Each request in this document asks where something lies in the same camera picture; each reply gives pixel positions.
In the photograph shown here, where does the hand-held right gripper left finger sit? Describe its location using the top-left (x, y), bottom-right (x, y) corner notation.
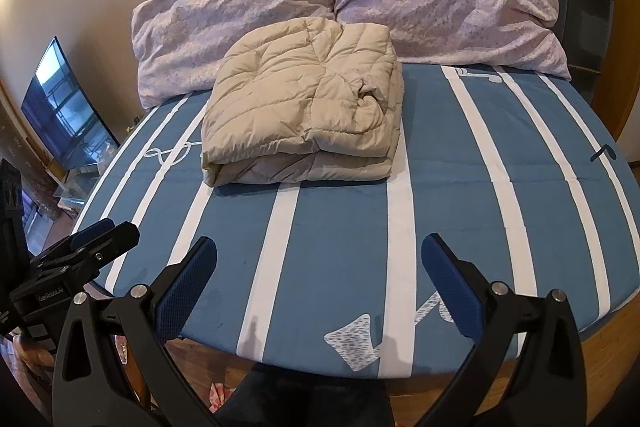
top-left (51, 236), bottom-right (221, 427)

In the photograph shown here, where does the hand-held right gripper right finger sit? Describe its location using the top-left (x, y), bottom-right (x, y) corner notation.
top-left (421, 233), bottom-right (588, 427)

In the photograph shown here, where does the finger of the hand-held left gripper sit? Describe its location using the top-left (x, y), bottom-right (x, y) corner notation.
top-left (30, 222), bottom-right (141, 281)
top-left (70, 218), bottom-right (117, 253)

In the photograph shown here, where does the beige puffer jacket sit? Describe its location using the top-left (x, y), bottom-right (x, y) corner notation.
top-left (201, 17), bottom-right (405, 186)

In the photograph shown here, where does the person's left hand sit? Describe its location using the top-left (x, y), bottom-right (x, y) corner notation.
top-left (12, 332), bottom-right (57, 375)

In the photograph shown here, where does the glass television stand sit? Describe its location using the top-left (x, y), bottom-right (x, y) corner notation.
top-left (52, 162), bottom-right (108, 212)

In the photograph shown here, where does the bed with blue striped sheet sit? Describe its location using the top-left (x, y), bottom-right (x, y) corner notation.
top-left (72, 64), bottom-right (640, 427)

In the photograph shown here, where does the red patterned slipper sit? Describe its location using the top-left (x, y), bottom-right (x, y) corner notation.
top-left (207, 382), bottom-right (233, 413)

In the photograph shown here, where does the flat screen television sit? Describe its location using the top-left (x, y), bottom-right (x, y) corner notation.
top-left (21, 36), bottom-right (121, 170)

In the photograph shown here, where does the person's left leg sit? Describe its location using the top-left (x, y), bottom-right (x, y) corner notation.
top-left (215, 359), bottom-right (313, 427)

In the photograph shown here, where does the person's leg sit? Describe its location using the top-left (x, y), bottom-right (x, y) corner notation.
top-left (305, 364), bottom-right (396, 427)
top-left (215, 359), bottom-right (313, 427)

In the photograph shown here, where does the person's right leg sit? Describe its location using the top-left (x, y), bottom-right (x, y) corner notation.
top-left (305, 364), bottom-right (396, 427)

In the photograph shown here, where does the lilac floral pillow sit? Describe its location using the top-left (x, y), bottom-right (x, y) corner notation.
top-left (131, 0), bottom-right (335, 110)
top-left (325, 0), bottom-right (572, 82)

